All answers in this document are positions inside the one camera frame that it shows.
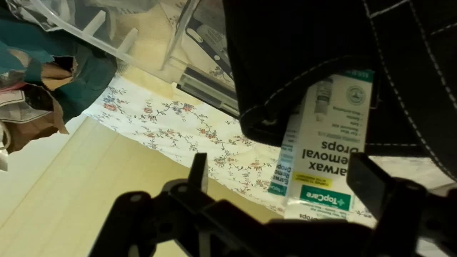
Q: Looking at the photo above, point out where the black fabric bag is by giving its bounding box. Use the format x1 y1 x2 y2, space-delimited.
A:
221 0 457 183

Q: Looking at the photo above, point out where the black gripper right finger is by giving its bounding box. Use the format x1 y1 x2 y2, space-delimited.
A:
345 151 397 225

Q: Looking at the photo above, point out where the floral white bedspread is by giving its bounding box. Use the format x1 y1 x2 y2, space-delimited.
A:
65 73 457 230

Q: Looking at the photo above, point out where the white earwax drops box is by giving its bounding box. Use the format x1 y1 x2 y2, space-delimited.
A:
267 68 377 221

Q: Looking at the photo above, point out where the teal fabric bag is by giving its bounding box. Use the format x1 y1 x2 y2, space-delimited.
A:
0 8 118 123

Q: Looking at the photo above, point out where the crumpled brown paper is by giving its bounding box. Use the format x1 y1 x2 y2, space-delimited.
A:
1 51 77 154

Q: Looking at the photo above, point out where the clear plastic storage bin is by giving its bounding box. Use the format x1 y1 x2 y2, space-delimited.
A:
18 0 241 118

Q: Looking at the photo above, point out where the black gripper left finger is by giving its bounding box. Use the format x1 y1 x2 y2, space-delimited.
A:
187 151 211 194

